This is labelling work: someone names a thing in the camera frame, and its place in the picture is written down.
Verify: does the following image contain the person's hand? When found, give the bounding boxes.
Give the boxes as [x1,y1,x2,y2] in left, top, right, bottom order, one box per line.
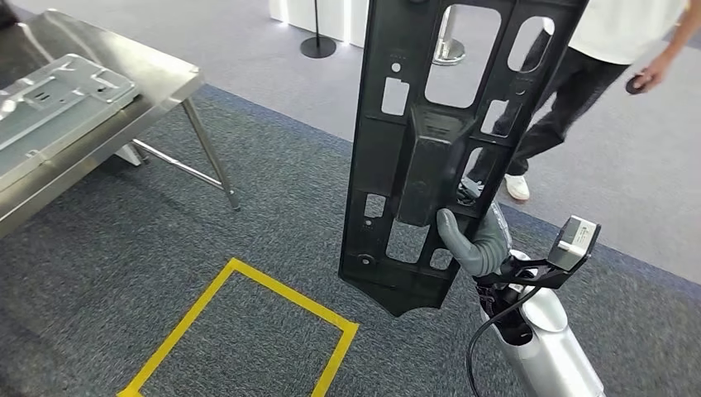
[634,51,675,94]

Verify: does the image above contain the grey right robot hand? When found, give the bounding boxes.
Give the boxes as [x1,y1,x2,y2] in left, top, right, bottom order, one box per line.
[436,180,513,279]

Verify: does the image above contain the black plastic frame part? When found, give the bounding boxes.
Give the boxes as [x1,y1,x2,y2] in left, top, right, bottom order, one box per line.
[337,0,589,318]

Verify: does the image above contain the stainless steel workbench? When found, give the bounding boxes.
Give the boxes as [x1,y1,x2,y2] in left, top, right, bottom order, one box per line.
[0,7,242,241]

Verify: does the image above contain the person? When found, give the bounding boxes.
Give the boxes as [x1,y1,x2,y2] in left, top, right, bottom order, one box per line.
[465,0,701,202]

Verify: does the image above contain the yellow floor tape square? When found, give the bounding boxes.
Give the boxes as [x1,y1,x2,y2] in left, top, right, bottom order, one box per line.
[116,257,360,397]

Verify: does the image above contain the white lit display panel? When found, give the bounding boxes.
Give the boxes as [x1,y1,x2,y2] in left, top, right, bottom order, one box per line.
[268,0,370,49]

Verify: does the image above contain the stamped silver metal plate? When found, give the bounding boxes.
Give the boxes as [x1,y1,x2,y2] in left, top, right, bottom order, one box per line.
[0,53,141,194]

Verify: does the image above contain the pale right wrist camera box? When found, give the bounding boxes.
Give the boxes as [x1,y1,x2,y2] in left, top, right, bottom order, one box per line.
[547,215,602,272]

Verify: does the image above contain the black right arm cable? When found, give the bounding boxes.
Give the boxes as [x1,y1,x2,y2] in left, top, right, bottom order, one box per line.
[465,285,543,397]

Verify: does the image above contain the black stanchion post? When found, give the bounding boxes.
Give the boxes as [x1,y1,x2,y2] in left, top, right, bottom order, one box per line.
[299,0,338,60]

